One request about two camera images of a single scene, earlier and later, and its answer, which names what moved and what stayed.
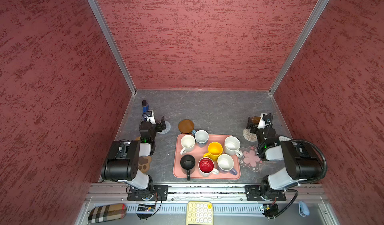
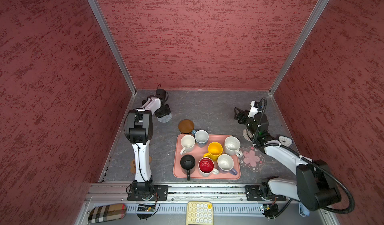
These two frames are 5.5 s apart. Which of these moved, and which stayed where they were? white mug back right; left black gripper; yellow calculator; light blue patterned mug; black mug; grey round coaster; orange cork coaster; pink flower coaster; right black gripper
Moved: right black gripper; left black gripper; grey round coaster
Stayed: orange cork coaster; black mug; yellow calculator; white mug back right; pink flower coaster; light blue patterned mug
